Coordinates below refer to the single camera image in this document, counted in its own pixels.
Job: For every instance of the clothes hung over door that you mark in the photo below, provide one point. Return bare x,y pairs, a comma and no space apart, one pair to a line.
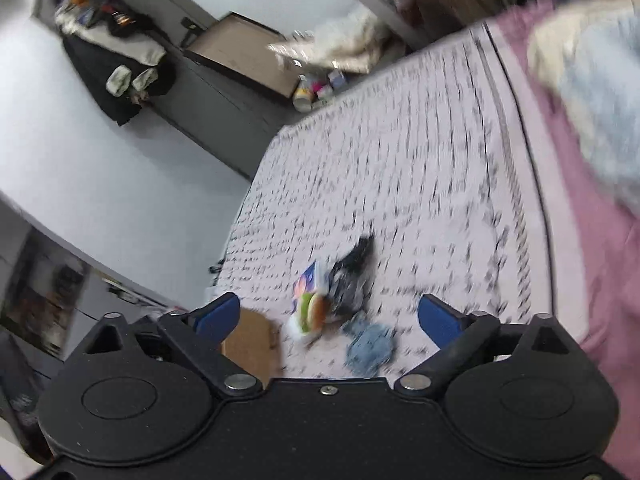
120,85

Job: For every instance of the brown cardboard box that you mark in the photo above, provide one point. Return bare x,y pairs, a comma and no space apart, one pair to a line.
250,345

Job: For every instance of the grey door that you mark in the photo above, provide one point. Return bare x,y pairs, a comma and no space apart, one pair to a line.
215,110

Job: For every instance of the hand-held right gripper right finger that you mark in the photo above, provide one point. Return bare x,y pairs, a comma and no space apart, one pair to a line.
440,320

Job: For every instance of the pastel quilt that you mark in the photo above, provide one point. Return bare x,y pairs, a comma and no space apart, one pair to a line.
600,85

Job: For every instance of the desk with white legs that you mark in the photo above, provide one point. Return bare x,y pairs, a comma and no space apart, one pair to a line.
380,0

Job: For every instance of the black crinkly snack packet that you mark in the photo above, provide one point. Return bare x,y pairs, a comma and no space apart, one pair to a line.
352,272

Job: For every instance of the white black-patterned blanket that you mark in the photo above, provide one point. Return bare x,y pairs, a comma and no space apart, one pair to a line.
400,160

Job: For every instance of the burger plush toy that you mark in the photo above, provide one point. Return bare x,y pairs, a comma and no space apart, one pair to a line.
315,312

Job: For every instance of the small purple box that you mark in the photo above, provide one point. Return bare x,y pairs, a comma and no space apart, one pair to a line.
337,79

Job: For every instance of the beige plastic bag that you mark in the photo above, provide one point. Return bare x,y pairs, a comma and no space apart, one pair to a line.
345,45

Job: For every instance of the light blue fluffy towel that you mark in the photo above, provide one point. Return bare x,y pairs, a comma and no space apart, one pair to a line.
372,347

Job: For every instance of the cream cylindrical container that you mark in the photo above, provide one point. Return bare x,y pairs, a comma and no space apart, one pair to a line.
302,97

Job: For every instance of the black picture frame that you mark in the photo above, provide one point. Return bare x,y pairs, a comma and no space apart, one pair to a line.
235,50

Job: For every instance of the colourful tissue packet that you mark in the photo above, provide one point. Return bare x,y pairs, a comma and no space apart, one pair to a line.
310,280

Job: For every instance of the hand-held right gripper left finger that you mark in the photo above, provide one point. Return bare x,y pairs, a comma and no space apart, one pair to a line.
217,317

